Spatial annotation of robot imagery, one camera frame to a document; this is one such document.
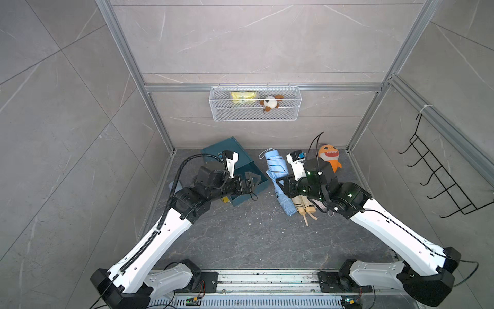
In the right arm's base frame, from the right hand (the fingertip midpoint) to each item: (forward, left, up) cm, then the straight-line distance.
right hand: (282, 179), depth 68 cm
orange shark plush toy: (+33, -34, -23) cm, 53 cm away
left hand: (-1, +11, +3) cm, 11 cm away
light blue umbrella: (+2, +3, +4) cm, 5 cm away
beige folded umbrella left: (+2, -12, -26) cm, 28 cm away
